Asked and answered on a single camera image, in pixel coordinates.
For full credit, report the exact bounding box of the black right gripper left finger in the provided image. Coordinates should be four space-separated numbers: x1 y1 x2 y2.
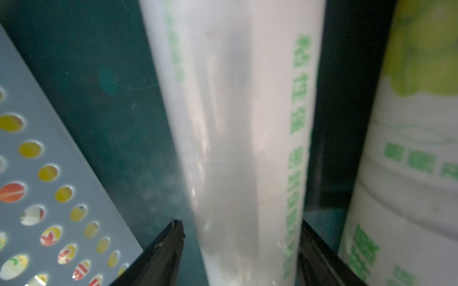
112 220 186 286

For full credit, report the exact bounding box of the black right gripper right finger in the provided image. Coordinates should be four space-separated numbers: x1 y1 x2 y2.
297 221 366 286

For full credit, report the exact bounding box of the white green roll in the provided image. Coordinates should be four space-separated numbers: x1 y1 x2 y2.
140 1 326 286
338 1 458 286

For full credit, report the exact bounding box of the blue plastic basket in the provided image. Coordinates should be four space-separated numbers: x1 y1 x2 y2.
1 31 142 286

